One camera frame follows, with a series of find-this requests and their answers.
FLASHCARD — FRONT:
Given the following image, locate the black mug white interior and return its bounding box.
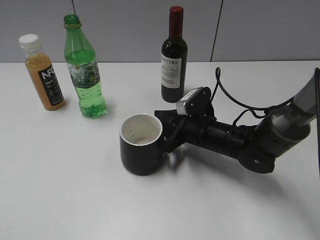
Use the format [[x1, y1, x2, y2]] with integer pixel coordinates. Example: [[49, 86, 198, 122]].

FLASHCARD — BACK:
[[119, 113, 165, 176]]

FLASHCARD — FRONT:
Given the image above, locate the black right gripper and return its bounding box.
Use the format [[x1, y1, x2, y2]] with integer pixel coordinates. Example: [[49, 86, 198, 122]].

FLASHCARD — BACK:
[[154, 109, 217, 153]]

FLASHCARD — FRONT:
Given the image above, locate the green sprite bottle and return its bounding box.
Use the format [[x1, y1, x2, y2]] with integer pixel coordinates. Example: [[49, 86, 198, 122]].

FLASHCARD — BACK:
[[63, 14, 107, 119]]

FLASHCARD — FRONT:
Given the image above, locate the orange juice bottle white cap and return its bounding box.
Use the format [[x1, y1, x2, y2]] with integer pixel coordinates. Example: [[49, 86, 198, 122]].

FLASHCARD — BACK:
[[18, 34, 65, 111]]

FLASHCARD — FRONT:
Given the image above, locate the red wine bottle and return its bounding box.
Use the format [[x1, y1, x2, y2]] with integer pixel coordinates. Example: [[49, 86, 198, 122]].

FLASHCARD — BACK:
[[161, 6, 188, 103]]

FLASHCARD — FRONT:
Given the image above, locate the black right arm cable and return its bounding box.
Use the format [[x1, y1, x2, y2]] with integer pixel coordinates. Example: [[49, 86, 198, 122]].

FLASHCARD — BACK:
[[211, 66, 320, 179]]

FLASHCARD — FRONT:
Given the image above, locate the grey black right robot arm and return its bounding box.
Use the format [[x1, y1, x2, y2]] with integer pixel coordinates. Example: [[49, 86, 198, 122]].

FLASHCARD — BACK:
[[154, 68, 320, 174]]

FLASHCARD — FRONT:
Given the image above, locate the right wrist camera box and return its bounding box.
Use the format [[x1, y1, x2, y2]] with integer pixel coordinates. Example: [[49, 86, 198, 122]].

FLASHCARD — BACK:
[[176, 86, 211, 116]]

